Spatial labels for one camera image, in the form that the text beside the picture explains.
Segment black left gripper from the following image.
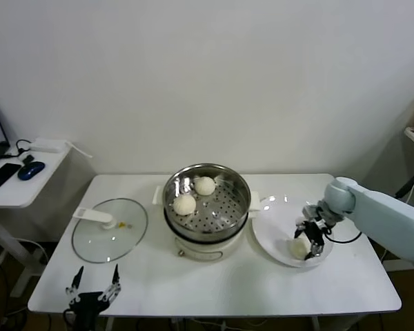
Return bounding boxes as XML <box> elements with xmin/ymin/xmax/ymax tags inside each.
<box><xmin>65</xmin><ymin>263</ymin><xmax>122</xmax><ymax>331</ymax></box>

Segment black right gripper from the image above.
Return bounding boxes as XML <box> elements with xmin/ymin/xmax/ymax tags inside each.
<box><xmin>295</xmin><ymin>201</ymin><xmax>334</xmax><ymax>260</ymax></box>

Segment white steamed baozi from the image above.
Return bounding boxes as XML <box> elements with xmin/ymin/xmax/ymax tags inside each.
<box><xmin>288</xmin><ymin>239</ymin><xmax>311</xmax><ymax>260</ymax></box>
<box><xmin>195</xmin><ymin>176</ymin><xmax>217</xmax><ymax>197</ymax></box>
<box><xmin>173</xmin><ymin>195</ymin><xmax>197</xmax><ymax>217</ymax></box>

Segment stainless steel steamer basket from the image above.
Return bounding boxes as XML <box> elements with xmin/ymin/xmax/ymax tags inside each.
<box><xmin>153</xmin><ymin>164</ymin><xmax>263</xmax><ymax>235</ymax></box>

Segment white round plate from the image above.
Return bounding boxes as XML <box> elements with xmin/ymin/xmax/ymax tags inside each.
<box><xmin>250</xmin><ymin>195</ymin><xmax>334</xmax><ymax>269</ymax></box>

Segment white electric cooker pot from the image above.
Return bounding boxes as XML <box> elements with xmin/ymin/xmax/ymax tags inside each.
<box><xmin>164</xmin><ymin>206</ymin><xmax>249</xmax><ymax>262</ymax></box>

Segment white side table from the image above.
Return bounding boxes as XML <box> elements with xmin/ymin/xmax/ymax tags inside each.
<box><xmin>0</xmin><ymin>144</ymin><xmax>72</xmax><ymax>297</ymax></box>

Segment blue computer mouse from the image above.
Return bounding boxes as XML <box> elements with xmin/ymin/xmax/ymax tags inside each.
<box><xmin>17</xmin><ymin>161</ymin><xmax>46</xmax><ymax>181</ymax></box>

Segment black smartphone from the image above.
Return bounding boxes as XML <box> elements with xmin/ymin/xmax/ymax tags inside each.
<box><xmin>0</xmin><ymin>163</ymin><xmax>23</xmax><ymax>198</ymax></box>

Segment white power adapter box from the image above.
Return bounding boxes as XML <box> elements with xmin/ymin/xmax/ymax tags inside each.
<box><xmin>30</xmin><ymin>137</ymin><xmax>68</xmax><ymax>153</ymax></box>

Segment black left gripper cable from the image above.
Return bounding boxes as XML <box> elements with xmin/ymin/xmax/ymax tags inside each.
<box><xmin>61</xmin><ymin>307</ymin><xmax>75</xmax><ymax>330</ymax></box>

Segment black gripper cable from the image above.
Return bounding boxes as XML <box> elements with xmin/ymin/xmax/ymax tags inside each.
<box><xmin>326</xmin><ymin>227</ymin><xmax>363</xmax><ymax>244</ymax></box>
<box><xmin>61</xmin><ymin>307</ymin><xmax>75</xmax><ymax>330</ymax></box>

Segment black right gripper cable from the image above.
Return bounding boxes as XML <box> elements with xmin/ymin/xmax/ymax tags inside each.
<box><xmin>326</xmin><ymin>227</ymin><xmax>363</xmax><ymax>244</ymax></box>

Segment white floor cable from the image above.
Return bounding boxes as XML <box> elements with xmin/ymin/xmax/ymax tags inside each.
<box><xmin>19</xmin><ymin>237</ymin><xmax>51</xmax><ymax>265</ymax></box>

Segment black cable with adapter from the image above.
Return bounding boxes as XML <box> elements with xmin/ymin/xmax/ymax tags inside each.
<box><xmin>395</xmin><ymin>176</ymin><xmax>414</xmax><ymax>200</ymax></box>

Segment black usb cable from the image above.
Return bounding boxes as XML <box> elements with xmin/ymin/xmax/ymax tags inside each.
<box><xmin>0</xmin><ymin>139</ymin><xmax>35</xmax><ymax>166</ymax></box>

